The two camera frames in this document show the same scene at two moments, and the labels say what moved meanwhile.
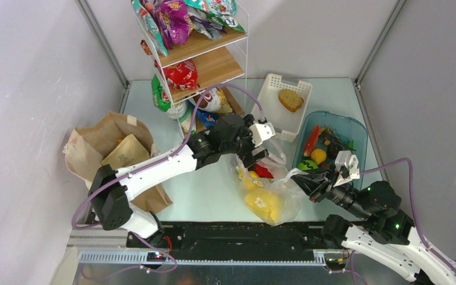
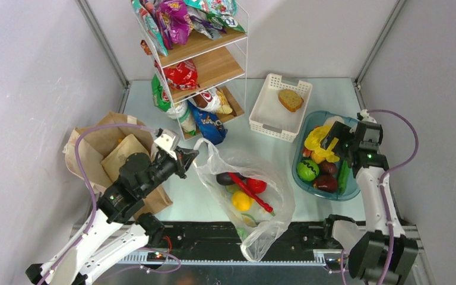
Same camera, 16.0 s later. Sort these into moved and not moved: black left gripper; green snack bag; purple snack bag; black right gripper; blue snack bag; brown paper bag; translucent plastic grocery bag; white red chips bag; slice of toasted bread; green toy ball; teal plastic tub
Moved: translucent plastic grocery bag; black right gripper; black left gripper
Not moved: blue snack bag; green toy ball; teal plastic tub; purple snack bag; green snack bag; brown paper bag; slice of toasted bread; white red chips bag
